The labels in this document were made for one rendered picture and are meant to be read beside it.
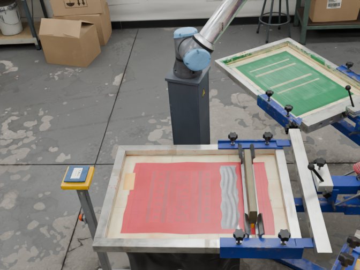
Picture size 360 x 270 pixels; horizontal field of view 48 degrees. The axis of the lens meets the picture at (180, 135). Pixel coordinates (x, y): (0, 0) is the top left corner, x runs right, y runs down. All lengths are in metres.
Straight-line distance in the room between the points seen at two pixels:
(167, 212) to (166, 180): 0.19
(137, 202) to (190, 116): 0.61
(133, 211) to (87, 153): 1.88
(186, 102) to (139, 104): 1.95
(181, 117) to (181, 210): 0.64
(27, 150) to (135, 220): 2.23
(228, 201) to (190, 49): 0.69
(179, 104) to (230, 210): 0.70
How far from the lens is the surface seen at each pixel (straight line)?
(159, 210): 1.73
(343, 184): 1.77
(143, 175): 1.88
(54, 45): 4.89
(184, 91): 2.08
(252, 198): 1.62
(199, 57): 1.85
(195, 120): 2.16
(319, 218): 1.62
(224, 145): 1.93
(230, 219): 1.67
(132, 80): 4.42
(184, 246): 1.57
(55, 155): 3.64
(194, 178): 1.84
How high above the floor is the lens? 2.27
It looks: 39 degrees down
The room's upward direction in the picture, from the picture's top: 5 degrees counter-clockwise
